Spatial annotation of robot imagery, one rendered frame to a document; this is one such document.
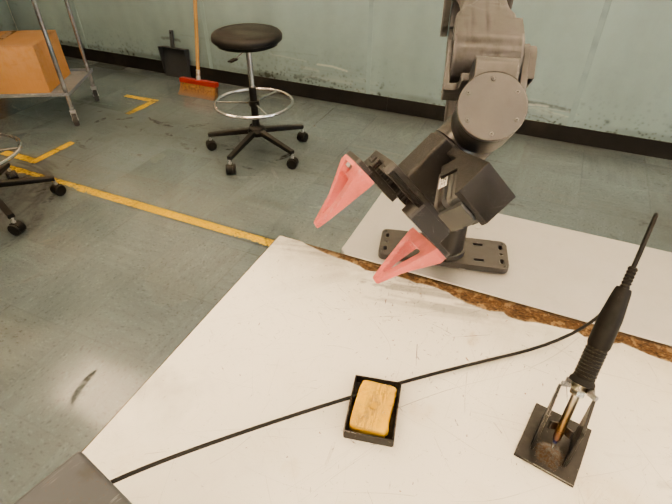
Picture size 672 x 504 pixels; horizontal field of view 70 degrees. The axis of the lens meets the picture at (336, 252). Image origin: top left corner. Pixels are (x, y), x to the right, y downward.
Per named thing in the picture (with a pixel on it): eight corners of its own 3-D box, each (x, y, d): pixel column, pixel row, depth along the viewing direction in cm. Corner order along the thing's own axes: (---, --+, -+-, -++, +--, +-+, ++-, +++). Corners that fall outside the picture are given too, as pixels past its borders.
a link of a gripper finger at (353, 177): (354, 267, 49) (422, 202, 48) (305, 222, 46) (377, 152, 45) (339, 243, 55) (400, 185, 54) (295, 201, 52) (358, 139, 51)
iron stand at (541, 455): (575, 466, 54) (611, 387, 52) (571, 498, 46) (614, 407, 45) (521, 437, 56) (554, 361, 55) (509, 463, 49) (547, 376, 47)
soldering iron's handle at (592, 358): (593, 387, 49) (646, 271, 47) (593, 392, 47) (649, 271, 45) (568, 375, 50) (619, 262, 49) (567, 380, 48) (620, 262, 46)
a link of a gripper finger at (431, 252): (396, 307, 52) (462, 246, 51) (353, 266, 49) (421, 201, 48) (378, 279, 58) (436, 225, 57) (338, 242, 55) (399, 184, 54)
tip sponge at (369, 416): (355, 381, 58) (355, 373, 57) (400, 389, 57) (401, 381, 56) (342, 437, 52) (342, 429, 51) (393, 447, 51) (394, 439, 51)
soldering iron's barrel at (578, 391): (563, 441, 50) (588, 385, 49) (562, 446, 49) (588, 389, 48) (549, 433, 51) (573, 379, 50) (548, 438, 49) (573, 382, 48)
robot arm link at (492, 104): (547, 145, 39) (566, -4, 39) (440, 136, 41) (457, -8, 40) (516, 167, 51) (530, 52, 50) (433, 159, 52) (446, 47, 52)
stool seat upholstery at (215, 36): (236, 24, 248) (235, 18, 247) (294, 31, 237) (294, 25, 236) (195, 40, 224) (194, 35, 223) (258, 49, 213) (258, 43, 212)
